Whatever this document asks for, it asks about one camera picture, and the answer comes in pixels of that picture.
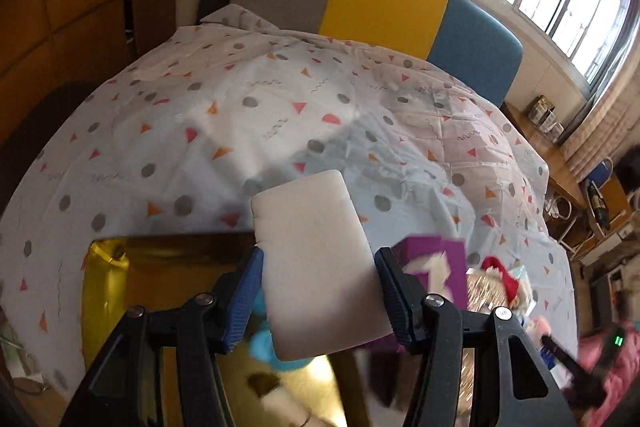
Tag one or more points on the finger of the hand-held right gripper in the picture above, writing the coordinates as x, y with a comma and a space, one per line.
570, 367

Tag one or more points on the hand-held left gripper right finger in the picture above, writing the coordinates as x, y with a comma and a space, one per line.
395, 297

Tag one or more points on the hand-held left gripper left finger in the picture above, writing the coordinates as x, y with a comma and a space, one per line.
245, 302

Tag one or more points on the teal plush toy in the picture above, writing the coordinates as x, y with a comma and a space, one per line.
260, 347

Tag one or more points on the white sponge block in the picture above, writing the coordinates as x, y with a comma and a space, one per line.
320, 257

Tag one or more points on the gold tin box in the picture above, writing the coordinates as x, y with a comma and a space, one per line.
165, 267

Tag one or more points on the red hat plush doll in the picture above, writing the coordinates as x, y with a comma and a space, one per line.
500, 272

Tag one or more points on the pink cloth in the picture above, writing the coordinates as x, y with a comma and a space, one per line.
625, 387

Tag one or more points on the purple box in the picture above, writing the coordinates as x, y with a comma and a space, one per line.
450, 257

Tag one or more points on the gold glitter box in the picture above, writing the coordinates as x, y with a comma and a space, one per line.
482, 292

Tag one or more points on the patterned white tablecloth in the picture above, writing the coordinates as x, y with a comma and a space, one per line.
250, 107

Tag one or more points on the wooden side desk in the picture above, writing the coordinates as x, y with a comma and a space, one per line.
555, 157

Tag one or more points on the small boxes on desk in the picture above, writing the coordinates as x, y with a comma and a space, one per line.
545, 117

